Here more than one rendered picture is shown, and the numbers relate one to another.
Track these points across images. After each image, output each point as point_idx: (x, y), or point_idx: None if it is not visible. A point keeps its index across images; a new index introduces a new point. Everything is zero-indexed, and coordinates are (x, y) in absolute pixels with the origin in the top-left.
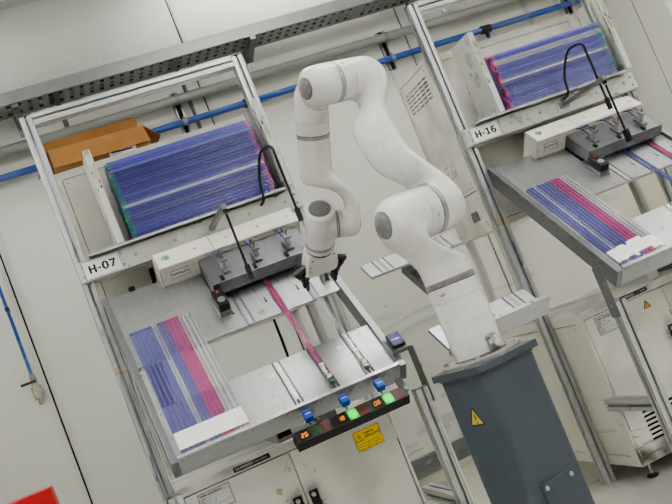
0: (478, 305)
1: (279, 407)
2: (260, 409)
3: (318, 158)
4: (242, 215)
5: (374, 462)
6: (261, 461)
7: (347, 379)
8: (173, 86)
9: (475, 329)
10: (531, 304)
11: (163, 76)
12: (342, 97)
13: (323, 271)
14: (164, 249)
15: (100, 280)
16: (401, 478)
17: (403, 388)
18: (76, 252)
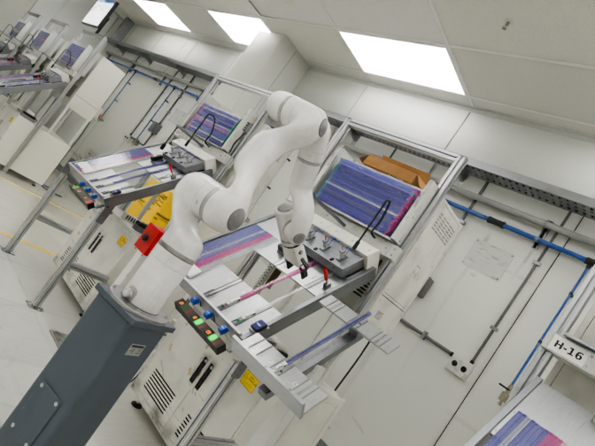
0: (149, 267)
1: (202, 288)
2: (201, 280)
3: (294, 172)
4: (361, 233)
5: (237, 395)
6: (218, 326)
7: (227, 313)
8: (417, 150)
9: (135, 276)
10: (287, 389)
11: (415, 141)
12: (279, 119)
13: (290, 261)
14: (320, 214)
15: None
16: (234, 420)
17: (222, 344)
18: None
